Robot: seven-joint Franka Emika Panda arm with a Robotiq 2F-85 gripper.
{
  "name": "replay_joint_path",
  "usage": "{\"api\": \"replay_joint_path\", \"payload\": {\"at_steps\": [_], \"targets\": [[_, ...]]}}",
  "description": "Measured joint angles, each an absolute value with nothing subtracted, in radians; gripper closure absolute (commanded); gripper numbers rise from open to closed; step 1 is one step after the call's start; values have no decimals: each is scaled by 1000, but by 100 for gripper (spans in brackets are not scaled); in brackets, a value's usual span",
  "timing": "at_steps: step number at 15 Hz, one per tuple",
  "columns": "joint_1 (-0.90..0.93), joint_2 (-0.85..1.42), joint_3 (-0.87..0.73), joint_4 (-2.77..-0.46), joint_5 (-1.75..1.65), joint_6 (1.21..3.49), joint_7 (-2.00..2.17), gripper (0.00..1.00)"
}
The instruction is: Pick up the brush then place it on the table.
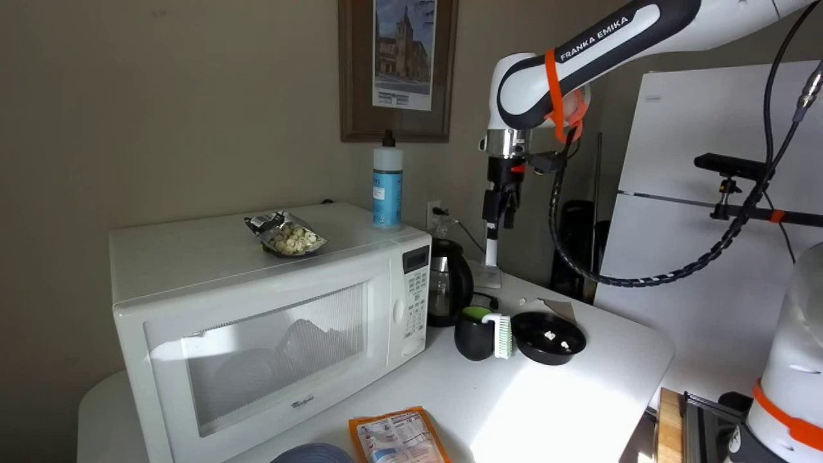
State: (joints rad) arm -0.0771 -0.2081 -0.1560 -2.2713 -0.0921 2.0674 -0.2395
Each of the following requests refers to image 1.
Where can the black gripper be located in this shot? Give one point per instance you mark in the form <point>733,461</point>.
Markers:
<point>500,189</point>

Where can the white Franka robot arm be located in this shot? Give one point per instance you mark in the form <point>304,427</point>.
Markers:
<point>599,35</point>

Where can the black electric kettle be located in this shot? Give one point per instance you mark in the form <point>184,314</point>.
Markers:
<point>447,283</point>

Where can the black mug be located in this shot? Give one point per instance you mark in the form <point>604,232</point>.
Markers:
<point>470,334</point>

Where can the black bowl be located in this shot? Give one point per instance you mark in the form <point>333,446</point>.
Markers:
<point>547,337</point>

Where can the blue water bottle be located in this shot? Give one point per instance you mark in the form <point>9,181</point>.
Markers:
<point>385,184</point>

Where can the clear snack bag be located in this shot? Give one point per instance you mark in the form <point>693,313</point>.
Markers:
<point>288,234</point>

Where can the orange packet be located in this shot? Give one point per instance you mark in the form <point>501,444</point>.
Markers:
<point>400,437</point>

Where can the white microwave oven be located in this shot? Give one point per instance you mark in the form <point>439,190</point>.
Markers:
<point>258,273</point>

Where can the wooden board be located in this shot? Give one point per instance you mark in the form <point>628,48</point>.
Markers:
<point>670,427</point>

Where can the dark blue round lid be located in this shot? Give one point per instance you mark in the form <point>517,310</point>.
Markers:
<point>310,453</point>

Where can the white wall outlet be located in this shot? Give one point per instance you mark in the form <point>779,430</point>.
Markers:
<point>432,215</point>

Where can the brown framed wall poster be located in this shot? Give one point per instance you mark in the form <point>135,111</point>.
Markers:
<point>355,67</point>

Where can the black camera on stand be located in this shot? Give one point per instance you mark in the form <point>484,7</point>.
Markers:
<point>729,165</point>

